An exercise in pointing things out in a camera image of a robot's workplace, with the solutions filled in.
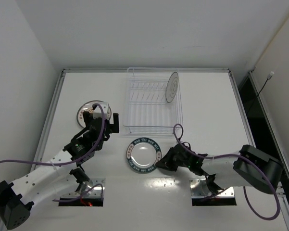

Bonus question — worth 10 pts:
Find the green rim lettered plate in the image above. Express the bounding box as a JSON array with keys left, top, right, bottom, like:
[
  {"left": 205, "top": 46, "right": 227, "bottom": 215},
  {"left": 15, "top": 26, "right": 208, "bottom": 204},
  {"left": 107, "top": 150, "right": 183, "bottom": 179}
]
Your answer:
[{"left": 126, "top": 137, "right": 162, "bottom": 174}]

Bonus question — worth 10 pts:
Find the white plate floral emblem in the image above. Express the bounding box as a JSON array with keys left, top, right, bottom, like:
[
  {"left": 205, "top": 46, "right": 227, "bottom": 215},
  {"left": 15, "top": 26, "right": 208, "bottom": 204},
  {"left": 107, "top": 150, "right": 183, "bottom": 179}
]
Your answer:
[{"left": 165, "top": 72, "right": 179, "bottom": 103}]

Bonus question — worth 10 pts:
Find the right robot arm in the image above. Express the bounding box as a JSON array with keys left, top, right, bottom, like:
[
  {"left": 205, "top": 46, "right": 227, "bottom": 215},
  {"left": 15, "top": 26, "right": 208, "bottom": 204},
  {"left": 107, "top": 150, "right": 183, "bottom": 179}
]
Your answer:
[{"left": 155, "top": 143, "right": 283, "bottom": 194}]

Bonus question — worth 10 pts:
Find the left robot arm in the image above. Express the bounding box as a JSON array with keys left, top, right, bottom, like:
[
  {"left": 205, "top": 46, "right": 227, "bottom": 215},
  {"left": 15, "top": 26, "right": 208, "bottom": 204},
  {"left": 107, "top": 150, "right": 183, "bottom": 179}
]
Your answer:
[{"left": 0, "top": 112, "right": 119, "bottom": 230}]

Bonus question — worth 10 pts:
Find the sunburst pattern plate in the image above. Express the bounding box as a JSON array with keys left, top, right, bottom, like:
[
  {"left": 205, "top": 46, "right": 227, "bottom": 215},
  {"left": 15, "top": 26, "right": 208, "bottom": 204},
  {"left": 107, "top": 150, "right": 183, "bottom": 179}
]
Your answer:
[{"left": 76, "top": 100, "right": 112, "bottom": 128}]

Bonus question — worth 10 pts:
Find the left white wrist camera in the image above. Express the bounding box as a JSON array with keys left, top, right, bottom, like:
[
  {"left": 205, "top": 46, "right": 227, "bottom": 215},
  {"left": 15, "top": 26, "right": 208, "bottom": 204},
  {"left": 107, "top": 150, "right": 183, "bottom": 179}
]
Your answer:
[{"left": 92, "top": 102, "right": 111, "bottom": 120}]

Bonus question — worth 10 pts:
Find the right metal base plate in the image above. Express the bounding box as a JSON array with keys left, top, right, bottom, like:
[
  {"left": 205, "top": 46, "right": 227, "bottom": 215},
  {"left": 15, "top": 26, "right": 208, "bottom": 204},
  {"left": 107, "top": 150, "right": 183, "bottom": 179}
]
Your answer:
[{"left": 189, "top": 178, "right": 235, "bottom": 200}]

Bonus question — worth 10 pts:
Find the metal base plate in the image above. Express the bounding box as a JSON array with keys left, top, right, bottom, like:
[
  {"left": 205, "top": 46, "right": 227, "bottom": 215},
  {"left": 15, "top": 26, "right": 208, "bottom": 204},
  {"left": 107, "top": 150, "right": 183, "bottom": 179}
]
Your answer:
[
  {"left": 189, "top": 178, "right": 235, "bottom": 200},
  {"left": 60, "top": 178, "right": 106, "bottom": 199}
]

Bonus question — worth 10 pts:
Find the white wire dish rack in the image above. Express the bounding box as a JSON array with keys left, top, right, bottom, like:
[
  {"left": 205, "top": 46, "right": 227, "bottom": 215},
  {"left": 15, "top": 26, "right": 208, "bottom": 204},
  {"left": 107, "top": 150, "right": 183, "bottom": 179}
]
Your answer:
[{"left": 123, "top": 67, "right": 183, "bottom": 136}]

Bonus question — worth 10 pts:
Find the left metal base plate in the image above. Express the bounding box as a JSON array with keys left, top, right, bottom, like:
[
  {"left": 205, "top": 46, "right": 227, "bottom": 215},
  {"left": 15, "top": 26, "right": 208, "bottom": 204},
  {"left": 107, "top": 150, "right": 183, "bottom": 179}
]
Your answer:
[{"left": 60, "top": 178, "right": 106, "bottom": 199}]

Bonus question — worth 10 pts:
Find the aluminium frame rail left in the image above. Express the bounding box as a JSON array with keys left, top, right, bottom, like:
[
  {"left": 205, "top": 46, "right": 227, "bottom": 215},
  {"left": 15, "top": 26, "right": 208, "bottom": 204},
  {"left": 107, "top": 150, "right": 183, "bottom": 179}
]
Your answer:
[{"left": 34, "top": 70, "right": 65, "bottom": 161}]

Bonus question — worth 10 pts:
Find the aluminium frame rail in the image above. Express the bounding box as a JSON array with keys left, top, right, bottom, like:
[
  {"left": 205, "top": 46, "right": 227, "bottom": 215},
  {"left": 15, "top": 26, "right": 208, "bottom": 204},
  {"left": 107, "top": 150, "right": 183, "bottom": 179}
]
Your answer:
[
  {"left": 228, "top": 70, "right": 256, "bottom": 147},
  {"left": 34, "top": 70, "right": 65, "bottom": 161}
]

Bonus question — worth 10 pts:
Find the aluminium frame rail right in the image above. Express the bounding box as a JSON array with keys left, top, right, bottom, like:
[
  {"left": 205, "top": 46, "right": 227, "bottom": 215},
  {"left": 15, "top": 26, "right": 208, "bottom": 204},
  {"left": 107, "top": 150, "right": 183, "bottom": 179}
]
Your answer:
[{"left": 228, "top": 70, "right": 256, "bottom": 147}]

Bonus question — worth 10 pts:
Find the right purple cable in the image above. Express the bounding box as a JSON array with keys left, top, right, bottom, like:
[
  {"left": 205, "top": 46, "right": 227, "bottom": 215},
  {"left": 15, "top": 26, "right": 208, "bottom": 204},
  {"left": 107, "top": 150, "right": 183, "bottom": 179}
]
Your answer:
[{"left": 173, "top": 124, "right": 281, "bottom": 220}]

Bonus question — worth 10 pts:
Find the black cable white plug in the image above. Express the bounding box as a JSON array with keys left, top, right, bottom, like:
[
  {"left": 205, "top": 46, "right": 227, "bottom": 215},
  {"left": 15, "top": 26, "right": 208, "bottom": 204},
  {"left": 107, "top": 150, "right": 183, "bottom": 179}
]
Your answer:
[{"left": 246, "top": 71, "right": 275, "bottom": 115}]

